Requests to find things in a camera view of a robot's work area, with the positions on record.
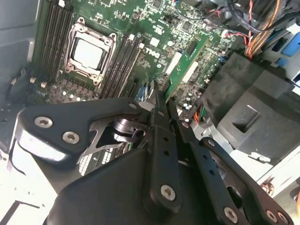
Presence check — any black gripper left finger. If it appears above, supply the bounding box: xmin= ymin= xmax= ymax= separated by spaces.
xmin=17 ymin=79 xmax=185 ymax=218

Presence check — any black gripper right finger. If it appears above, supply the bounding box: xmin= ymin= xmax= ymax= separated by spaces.
xmin=168 ymin=97 xmax=295 ymax=225

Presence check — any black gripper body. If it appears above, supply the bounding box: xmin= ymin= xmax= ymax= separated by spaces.
xmin=45 ymin=148 xmax=249 ymax=225

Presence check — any green RAM stick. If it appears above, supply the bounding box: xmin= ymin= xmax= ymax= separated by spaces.
xmin=163 ymin=37 xmax=210 ymax=103

